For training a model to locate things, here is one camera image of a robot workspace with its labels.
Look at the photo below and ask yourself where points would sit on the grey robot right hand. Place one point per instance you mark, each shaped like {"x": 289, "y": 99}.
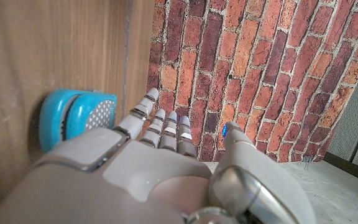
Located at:
{"x": 120, "y": 180}

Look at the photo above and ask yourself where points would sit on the blue rounded device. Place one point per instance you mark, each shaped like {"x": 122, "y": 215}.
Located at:
{"x": 79, "y": 112}

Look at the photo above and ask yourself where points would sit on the printed brick backdrop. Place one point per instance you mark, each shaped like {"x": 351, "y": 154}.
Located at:
{"x": 259, "y": 62}

